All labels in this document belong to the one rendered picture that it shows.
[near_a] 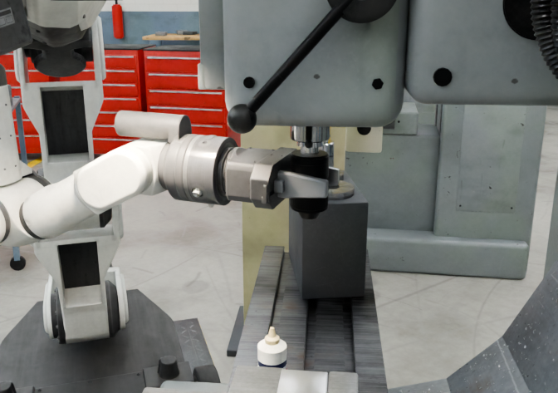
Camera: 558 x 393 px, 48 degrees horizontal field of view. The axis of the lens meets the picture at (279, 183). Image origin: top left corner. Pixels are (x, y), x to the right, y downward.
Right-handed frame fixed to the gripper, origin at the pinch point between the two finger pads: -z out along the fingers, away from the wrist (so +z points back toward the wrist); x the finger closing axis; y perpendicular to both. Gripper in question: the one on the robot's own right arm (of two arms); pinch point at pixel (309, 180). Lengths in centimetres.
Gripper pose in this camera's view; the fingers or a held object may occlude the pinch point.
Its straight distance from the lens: 77.7
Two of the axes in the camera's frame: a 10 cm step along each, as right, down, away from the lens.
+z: -9.4, -1.0, 3.2
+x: 3.3, -2.7, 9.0
